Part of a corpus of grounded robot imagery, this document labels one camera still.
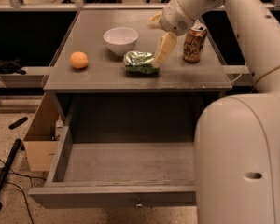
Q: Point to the crushed green can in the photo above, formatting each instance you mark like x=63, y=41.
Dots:
x=139, y=62

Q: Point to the orange fruit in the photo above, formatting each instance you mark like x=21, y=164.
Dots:
x=79, y=60

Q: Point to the black bag on shelf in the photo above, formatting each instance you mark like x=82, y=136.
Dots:
x=10, y=67

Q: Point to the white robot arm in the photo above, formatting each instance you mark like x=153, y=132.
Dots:
x=237, y=138

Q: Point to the black pole on floor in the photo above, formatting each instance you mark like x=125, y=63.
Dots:
x=8, y=163

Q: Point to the open grey top drawer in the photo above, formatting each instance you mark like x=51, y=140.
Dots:
x=112, y=164

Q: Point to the brown soda can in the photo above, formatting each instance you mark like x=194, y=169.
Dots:
x=193, y=44

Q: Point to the small black floor object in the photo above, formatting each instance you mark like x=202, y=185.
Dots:
x=17, y=123

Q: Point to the grey wooden cabinet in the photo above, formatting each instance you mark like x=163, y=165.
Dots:
x=89, y=79

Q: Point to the bottle inside cardboard box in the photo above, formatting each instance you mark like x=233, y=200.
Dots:
x=58, y=127

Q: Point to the white bowl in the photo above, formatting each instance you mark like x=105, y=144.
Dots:
x=120, y=40

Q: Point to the cardboard box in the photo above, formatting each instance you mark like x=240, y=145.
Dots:
x=39, y=146

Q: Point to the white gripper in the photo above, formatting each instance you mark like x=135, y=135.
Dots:
x=174, y=20

